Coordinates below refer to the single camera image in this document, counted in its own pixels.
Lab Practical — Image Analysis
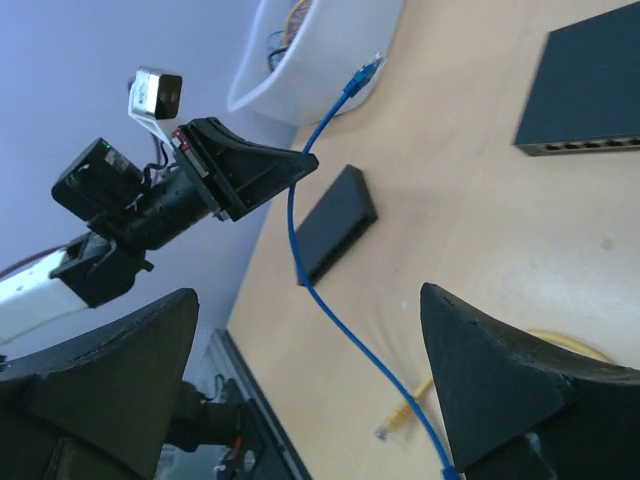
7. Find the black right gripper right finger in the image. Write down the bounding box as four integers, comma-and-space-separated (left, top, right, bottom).
420, 283, 639, 479

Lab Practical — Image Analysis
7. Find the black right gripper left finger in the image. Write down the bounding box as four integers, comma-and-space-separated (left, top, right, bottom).
1, 288, 199, 479

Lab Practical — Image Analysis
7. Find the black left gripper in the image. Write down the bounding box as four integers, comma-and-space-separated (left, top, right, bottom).
144, 117, 319, 221

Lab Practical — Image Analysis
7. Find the yellow ethernet cable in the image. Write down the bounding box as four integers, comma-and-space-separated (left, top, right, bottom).
375, 329, 615, 442

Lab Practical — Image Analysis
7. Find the long blue ethernet cable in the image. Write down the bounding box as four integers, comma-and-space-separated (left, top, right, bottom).
286, 51, 464, 480

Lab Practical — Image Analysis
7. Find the white plastic bin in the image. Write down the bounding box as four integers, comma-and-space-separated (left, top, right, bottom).
227, 1, 404, 127

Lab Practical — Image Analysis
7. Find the black network switch near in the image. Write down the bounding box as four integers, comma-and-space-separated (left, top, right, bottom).
295, 165, 378, 285

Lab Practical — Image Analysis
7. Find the black network switch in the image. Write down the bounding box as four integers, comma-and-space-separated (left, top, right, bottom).
295, 165, 378, 285
513, 2, 639, 157

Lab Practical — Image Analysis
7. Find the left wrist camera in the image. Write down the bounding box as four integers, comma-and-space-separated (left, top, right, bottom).
128, 66, 183, 144

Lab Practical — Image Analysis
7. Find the bundle of coloured wires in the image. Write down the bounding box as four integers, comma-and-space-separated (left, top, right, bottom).
265, 0, 314, 74

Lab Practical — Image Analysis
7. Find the black network switch far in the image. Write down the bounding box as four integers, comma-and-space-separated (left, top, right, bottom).
513, 2, 639, 157

